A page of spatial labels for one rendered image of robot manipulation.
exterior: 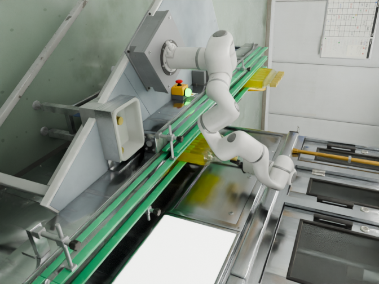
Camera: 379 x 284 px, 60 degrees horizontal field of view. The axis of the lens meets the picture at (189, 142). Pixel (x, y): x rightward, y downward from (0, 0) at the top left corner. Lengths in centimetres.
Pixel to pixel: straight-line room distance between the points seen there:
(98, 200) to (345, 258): 92
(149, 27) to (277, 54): 603
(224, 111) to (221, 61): 20
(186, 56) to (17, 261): 96
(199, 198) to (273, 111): 642
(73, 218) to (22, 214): 52
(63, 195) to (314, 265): 93
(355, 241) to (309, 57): 609
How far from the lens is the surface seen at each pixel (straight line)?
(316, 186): 169
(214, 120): 116
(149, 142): 145
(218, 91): 115
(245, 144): 115
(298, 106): 766
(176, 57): 145
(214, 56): 122
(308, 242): 140
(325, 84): 744
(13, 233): 160
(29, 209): 170
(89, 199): 127
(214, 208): 143
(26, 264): 112
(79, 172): 129
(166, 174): 149
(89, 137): 129
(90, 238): 114
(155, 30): 145
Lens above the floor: 158
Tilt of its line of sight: 23 degrees down
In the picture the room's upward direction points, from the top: 100 degrees clockwise
